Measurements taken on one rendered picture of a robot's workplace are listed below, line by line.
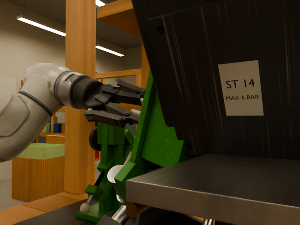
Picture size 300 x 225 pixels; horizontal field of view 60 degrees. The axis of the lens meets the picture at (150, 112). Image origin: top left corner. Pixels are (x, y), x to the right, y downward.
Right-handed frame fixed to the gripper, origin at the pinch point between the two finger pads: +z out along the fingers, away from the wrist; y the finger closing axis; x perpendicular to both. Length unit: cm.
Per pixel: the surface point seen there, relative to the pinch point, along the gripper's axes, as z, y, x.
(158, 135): 8.0, -7.9, -5.4
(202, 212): 23.1, -21.2, -18.8
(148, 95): 5.3, -4.7, -10.4
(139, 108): -27.5, 22.0, 28.5
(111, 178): 2.2, -16.0, -0.2
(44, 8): -736, 429, 213
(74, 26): -61, 34, 4
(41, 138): -679, 161, 519
